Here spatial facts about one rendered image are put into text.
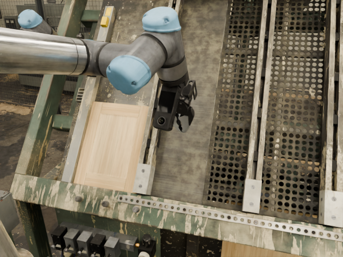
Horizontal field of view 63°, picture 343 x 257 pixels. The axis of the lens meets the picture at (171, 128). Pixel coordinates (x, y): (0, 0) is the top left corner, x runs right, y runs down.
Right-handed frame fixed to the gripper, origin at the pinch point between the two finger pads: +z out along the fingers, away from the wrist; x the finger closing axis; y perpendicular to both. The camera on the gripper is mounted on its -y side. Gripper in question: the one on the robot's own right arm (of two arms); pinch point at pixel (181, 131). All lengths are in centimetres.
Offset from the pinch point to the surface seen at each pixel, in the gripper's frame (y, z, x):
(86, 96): 29, 24, 65
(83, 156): 3, 38, 57
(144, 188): -3.5, 39.7, 22.0
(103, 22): 65, 6, 68
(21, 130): 100, 200, 314
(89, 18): 75, 10, 86
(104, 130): 17, 33, 51
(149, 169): 4.1, 36.3, 22.3
